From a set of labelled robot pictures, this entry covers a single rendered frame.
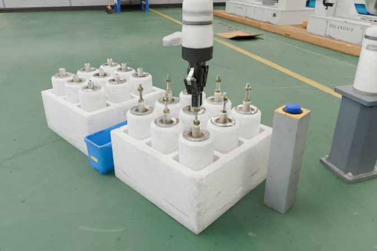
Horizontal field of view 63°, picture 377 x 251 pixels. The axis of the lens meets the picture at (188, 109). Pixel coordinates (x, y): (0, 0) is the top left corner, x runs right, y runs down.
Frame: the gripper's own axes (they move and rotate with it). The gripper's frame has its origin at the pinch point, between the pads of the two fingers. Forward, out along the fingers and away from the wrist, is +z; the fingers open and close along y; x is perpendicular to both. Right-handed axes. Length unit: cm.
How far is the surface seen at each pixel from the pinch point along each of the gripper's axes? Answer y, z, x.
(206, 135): -0.2, 9.9, -2.7
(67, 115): 19, 22, 60
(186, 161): -4.6, 16.0, 1.3
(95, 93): 19, 11, 46
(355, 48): 232, 29, -70
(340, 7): 287, 0, -57
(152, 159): -3.0, 18.9, 12.2
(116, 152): 4.7, 24.5, 29.4
